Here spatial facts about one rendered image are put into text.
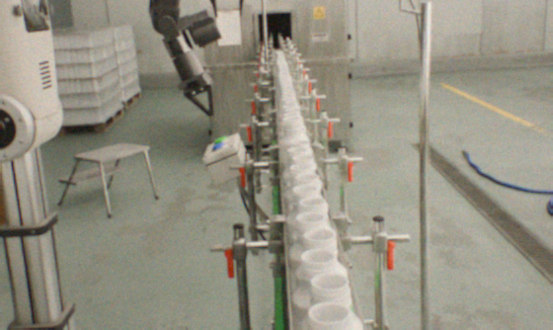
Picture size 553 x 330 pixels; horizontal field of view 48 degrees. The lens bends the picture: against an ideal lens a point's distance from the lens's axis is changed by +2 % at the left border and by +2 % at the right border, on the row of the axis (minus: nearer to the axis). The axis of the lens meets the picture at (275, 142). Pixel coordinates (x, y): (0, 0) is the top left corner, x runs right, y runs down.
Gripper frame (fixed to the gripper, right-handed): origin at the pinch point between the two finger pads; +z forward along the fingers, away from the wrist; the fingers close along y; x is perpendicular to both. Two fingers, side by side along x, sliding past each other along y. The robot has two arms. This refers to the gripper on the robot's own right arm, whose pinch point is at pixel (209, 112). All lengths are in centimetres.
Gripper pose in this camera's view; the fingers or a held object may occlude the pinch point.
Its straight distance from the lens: 142.0
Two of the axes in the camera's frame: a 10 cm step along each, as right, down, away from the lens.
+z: 4.0, 8.9, 2.2
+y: -0.1, -2.4, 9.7
